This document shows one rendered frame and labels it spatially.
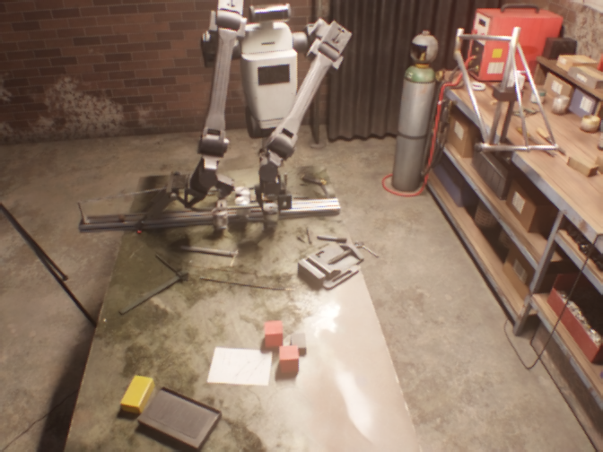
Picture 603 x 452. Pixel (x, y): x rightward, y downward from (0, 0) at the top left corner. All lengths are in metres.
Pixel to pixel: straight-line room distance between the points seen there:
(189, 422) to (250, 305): 0.40
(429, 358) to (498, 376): 0.33
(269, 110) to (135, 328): 1.17
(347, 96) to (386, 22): 0.64
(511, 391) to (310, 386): 1.41
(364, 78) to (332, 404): 3.18
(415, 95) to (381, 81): 0.87
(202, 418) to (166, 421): 0.08
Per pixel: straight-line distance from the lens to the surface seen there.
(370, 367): 1.23
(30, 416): 2.47
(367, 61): 3.97
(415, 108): 3.27
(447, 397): 2.32
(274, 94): 2.12
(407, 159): 3.42
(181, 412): 1.15
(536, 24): 3.40
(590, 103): 3.04
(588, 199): 2.24
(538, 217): 2.52
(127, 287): 1.50
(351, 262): 1.49
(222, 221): 1.58
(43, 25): 4.44
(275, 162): 1.41
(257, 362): 1.24
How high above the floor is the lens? 1.86
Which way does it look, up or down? 36 degrees down
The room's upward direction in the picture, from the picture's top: straight up
